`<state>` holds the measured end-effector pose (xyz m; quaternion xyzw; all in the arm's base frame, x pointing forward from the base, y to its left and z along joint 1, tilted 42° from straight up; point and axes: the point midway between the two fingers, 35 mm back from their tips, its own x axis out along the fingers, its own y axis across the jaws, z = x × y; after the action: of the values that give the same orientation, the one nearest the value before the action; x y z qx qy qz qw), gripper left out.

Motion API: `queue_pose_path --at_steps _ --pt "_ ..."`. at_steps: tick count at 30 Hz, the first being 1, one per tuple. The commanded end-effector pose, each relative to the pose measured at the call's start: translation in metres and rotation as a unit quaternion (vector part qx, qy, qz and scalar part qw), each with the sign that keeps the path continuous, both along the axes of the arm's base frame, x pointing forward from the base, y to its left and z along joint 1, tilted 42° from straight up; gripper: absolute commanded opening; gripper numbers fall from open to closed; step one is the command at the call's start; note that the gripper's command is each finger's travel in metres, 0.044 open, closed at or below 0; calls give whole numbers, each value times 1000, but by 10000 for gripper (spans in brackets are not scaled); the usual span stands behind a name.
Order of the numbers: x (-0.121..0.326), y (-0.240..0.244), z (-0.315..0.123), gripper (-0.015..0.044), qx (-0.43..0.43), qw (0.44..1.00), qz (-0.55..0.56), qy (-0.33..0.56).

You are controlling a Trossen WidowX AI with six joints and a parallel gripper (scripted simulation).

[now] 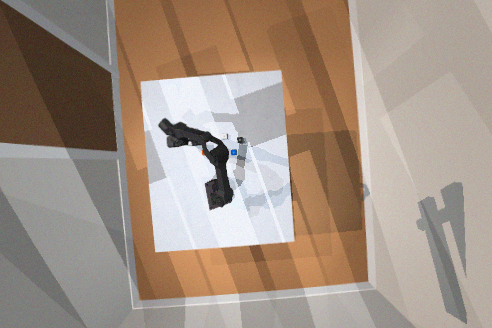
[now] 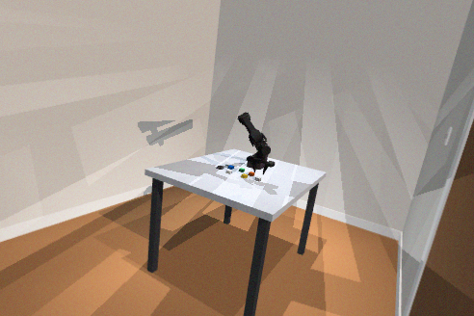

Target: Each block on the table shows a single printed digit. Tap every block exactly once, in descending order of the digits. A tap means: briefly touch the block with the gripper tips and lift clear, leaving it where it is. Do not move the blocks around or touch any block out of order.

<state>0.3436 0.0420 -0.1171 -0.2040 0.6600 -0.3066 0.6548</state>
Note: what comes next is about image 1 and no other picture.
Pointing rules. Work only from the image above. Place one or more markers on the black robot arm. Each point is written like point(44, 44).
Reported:
point(217, 156)

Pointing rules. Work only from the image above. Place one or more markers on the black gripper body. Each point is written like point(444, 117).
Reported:
point(186, 141)

